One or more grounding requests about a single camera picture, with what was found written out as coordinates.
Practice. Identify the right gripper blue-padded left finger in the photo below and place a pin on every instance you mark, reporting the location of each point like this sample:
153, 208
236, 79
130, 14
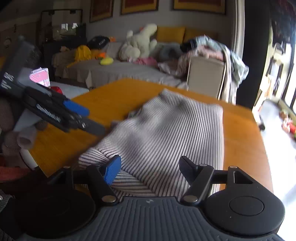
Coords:
100, 179

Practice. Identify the black cap on sofa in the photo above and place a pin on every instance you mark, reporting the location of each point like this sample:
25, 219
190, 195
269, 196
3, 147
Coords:
98, 42

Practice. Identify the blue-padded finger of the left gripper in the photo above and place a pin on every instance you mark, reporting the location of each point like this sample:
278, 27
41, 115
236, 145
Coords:
74, 108

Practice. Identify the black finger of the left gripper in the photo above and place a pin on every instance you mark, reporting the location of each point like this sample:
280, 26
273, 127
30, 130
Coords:
90, 126

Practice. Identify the yellow plush toy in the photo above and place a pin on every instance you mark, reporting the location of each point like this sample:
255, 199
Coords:
106, 61

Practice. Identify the pink cloth on sofa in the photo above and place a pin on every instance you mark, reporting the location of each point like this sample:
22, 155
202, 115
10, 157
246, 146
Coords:
149, 61

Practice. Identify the red glossy object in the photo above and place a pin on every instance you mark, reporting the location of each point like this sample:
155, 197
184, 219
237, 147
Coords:
56, 89

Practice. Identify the yellow sofa cushion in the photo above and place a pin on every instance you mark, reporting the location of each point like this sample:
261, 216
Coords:
170, 34

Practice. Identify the white plush duck toy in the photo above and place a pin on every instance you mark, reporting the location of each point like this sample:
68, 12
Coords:
139, 45

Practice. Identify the pink striped box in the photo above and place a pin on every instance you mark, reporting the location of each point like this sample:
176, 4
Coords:
40, 76

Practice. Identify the white side table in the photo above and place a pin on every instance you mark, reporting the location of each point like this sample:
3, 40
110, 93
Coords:
47, 104

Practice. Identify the grey sofa with sheet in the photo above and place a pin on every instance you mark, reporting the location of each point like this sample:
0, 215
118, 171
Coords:
92, 74

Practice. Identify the pile of clothes on armrest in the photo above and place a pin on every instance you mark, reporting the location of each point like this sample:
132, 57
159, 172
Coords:
209, 68

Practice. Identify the framed red wall picture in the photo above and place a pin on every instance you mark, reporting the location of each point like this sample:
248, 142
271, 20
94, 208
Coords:
138, 6

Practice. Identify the grey neck pillow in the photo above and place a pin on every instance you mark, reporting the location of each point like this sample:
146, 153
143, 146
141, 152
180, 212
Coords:
166, 52

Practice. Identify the red bowl with greens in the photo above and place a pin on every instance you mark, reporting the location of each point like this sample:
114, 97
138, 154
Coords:
287, 123

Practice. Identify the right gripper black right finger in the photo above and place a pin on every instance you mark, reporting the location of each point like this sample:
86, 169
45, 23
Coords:
199, 178

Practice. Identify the grey striped knit sweater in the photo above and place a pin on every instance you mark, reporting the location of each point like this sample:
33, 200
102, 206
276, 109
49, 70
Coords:
151, 141

